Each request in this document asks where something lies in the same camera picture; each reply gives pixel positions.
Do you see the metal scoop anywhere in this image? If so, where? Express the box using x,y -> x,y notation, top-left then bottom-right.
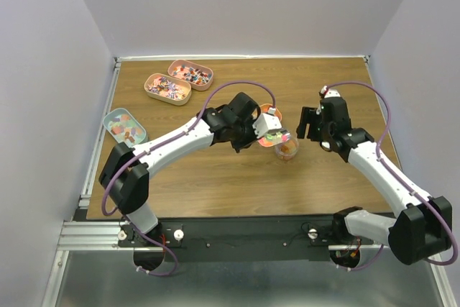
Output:
257,129 -> 291,147

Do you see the orange candy tray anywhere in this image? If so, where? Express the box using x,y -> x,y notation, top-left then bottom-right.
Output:
259,104 -> 282,121

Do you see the clear plastic cup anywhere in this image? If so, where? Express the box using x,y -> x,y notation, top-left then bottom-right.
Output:
275,138 -> 299,162

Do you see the grey candy tray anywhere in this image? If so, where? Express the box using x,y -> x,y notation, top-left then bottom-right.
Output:
103,108 -> 148,147

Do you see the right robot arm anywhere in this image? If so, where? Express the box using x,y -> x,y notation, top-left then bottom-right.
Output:
296,96 -> 459,265

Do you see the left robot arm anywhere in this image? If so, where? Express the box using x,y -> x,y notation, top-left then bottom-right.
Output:
98,92 -> 272,246

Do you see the pink candy tray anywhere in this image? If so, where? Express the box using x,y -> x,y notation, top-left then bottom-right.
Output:
167,60 -> 213,91

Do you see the beige candy tray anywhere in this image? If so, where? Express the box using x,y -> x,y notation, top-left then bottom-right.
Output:
144,73 -> 192,106

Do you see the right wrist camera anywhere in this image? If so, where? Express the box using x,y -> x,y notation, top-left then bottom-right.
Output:
319,86 -> 341,99

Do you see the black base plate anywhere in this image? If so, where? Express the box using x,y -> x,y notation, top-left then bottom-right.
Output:
154,214 -> 346,264

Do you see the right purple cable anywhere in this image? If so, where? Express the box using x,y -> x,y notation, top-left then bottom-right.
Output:
323,81 -> 456,272

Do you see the purple cable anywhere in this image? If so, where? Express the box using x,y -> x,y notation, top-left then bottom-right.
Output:
101,81 -> 277,278
323,81 -> 456,272

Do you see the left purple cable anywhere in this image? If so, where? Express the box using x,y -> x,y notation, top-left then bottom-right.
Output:
101,81 -> 277,278

